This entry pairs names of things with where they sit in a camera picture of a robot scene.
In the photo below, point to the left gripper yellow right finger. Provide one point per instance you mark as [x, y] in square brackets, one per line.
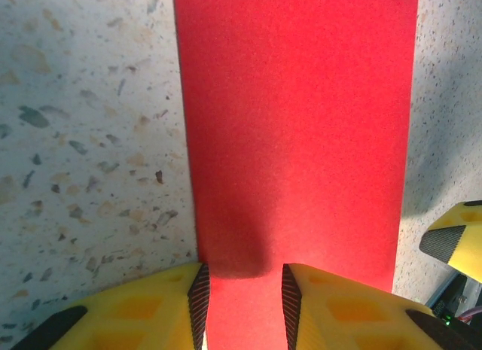
[357, 316]

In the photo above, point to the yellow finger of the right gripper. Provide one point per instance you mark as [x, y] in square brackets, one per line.
[459, 237]

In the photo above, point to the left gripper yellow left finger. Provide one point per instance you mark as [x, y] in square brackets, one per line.
[132, 312]

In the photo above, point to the red square paper sheet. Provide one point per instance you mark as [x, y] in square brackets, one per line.
[293, 120]

